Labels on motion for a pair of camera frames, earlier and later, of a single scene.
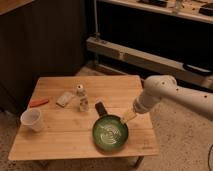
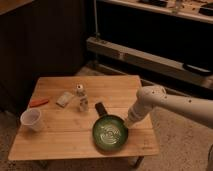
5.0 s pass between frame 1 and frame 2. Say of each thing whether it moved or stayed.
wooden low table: stayed
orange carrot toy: stayed
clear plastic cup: stayed
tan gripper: moved
